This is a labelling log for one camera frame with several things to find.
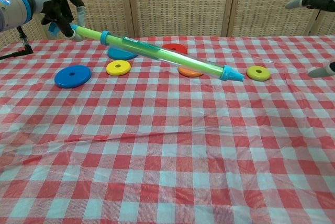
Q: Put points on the lime green stacking disc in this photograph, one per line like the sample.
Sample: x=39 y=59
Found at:
x=252 y=74

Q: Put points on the teal stacking disc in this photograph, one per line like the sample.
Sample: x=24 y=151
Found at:
x=117 y=54

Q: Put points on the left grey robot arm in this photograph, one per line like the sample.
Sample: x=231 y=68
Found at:
x=11 y=6

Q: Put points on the orange stacking disc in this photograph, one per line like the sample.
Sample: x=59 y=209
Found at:
x=187 y=73

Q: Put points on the yellow stacking disc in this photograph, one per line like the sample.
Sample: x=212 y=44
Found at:
x=112 y=69

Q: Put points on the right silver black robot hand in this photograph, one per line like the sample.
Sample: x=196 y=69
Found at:
x=319 y=0

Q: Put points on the green plastic rod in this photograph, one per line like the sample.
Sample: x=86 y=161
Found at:
x=157 y=51

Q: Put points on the blue stacking disc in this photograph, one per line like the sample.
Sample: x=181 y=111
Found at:
x=64 y=77

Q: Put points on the red white checkered tablecloth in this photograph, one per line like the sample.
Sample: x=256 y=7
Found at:
x=183 y=169

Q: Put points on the red stacking disc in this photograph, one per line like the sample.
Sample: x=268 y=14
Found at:
x=178 y=48

